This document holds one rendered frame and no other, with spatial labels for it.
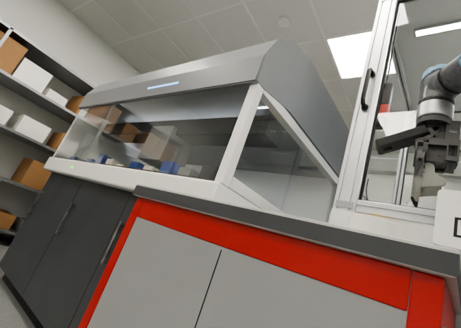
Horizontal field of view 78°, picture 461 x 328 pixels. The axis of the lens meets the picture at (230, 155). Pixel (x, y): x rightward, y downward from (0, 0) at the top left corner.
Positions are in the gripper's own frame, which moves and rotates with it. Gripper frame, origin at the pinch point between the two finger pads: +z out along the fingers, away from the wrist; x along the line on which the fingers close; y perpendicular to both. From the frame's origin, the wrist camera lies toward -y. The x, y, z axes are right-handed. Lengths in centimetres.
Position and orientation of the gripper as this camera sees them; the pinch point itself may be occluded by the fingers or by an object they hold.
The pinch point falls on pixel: (413, 197)
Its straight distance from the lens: 76.8
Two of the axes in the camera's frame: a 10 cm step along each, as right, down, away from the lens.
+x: 4.5, 4.4, 7.8
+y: 8.3, 1.1, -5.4
